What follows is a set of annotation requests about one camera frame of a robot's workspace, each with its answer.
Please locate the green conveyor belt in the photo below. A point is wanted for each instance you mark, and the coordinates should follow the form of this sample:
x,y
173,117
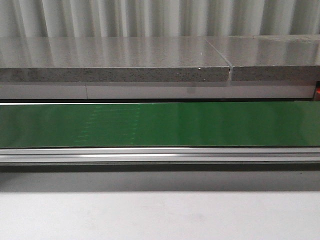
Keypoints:
x,y
185,124

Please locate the aluminium conveyor side rail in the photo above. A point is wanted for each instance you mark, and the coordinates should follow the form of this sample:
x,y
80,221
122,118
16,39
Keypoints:
x,y
158,155

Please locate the white pleated curtain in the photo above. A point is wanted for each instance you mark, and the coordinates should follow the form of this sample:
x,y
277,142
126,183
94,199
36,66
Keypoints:
x,y
164,18

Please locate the grey stone countertop slab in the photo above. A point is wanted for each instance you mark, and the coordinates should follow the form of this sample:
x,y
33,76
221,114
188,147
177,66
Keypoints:
x,y
110,60

